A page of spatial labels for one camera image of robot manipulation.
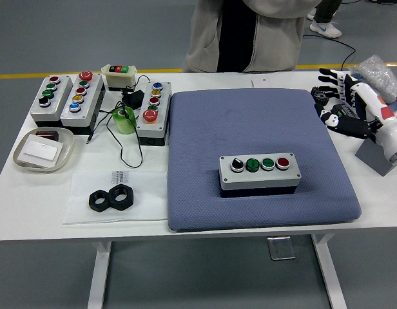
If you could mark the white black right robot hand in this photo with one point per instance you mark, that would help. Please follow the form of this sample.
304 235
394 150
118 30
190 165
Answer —
387 132

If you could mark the grey four-button control box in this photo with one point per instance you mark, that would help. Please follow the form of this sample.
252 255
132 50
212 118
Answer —
259 178

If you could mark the short five-button box, red mushroom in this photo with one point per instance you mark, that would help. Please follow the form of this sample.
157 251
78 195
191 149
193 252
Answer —
163 106

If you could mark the long five-button box, red mushroom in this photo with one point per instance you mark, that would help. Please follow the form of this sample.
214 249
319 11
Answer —
89 103

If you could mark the grey box with black button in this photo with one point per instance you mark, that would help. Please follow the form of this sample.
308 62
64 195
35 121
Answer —
61 93

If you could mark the blue round plate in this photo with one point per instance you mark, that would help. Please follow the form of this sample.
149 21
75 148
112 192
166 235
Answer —
396 104

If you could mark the grey block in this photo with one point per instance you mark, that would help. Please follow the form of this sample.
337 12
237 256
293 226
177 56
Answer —
372 157

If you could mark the clear bag of washers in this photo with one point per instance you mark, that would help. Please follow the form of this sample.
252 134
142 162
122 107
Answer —
379 71

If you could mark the black gear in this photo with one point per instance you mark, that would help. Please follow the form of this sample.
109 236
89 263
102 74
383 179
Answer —
316 98

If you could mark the person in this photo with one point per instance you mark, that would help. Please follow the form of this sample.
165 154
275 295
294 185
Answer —
325 29
282 38

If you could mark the white table leg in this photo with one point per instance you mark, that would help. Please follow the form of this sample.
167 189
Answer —
329 277
98 277

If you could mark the blue-grey padded mat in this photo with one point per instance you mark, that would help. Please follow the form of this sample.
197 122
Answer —
218 128

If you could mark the white printed plastic sheet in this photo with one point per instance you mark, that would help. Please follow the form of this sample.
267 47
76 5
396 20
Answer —
147 199

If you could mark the black power adapter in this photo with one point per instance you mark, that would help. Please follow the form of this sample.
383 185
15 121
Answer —
132 98

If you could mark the green tape roll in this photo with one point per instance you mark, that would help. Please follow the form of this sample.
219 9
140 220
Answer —
124 124

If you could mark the large black hex nut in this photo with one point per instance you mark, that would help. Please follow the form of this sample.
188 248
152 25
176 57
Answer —
126 202

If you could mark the small black hex nut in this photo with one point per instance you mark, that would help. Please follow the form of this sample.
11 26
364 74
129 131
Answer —
95 207

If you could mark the white oval tray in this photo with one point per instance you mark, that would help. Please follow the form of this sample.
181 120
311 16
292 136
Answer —
67 141

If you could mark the dark red small block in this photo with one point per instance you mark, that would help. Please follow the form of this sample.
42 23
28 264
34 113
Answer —
47 133

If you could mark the white rectangular plate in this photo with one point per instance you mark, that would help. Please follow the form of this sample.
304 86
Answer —
40 151

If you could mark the clear bracket under table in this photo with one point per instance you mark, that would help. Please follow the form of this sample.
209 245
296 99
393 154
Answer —
281 248

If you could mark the cream switch box red green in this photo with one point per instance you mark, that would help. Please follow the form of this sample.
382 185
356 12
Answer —
118 77

